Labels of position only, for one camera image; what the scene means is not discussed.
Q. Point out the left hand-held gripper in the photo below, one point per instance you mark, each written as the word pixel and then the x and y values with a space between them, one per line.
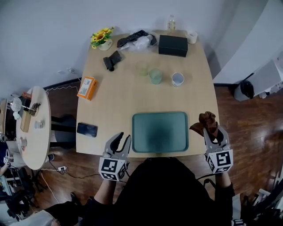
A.
pixel 110 165

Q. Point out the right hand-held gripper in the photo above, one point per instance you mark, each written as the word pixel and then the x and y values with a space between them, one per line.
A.
pixel 221 160

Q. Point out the brown cloth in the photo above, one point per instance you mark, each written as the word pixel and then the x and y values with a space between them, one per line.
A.
pixel 209 123

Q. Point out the green plastic tray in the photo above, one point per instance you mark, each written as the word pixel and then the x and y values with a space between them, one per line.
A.
pixel 160 132

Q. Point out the person's right forearm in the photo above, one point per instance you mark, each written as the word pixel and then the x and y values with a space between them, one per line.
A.
pixel 223 183

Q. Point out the person's left forearm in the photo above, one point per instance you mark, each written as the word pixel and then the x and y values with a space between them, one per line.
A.
pixel 106 190

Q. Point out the black smartphone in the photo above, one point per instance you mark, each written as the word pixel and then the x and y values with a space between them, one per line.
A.
pixel 87 129

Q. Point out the grey bin with black bag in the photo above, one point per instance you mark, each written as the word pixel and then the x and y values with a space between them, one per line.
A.
pixel 244 90

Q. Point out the black stool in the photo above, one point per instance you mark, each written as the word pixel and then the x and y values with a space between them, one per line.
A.
pixel 64 130

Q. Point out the orange cardboard box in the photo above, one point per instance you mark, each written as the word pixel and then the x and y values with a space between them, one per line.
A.
pixel 87 88

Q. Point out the white power strip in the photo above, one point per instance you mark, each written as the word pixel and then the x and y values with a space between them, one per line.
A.
pixel 62 168

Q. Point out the person's black clothing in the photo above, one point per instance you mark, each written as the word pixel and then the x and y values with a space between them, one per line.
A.
pixel 161 194

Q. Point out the white paper cup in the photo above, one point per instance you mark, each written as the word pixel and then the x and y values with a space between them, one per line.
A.
pixel 177 80

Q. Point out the green glass cup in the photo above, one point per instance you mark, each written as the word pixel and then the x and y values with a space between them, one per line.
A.
pixel 155 76

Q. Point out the yellowish glass cup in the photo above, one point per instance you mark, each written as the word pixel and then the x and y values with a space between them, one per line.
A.
pixel 142 68

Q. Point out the white cabinet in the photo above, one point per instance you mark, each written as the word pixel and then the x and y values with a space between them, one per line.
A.
pixel 267 77

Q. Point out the round wooden side table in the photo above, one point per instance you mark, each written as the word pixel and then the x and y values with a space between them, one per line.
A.
pixel 38 145

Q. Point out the dark crumpled glove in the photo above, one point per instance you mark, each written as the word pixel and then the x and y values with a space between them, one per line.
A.
pixel 112 60

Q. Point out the small clear glass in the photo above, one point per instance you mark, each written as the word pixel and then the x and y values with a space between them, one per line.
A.
pixel 39 124

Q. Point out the wooden block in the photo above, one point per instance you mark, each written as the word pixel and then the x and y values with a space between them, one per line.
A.
pixel 25 121

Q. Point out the clear plastic bag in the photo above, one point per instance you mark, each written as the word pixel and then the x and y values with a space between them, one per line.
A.
pixel 140 44

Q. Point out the black rectangular box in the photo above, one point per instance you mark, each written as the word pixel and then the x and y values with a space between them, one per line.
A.
pixel 173 46

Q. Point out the white paper roll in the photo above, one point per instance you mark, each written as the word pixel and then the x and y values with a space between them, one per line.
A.
pixel 192 37

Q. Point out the sunflower bouquet in white pot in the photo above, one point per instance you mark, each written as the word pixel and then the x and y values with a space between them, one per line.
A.
pixel 102 38

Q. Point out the clear drink bottle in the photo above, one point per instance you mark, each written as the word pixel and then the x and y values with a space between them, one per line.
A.
pixel 171 23

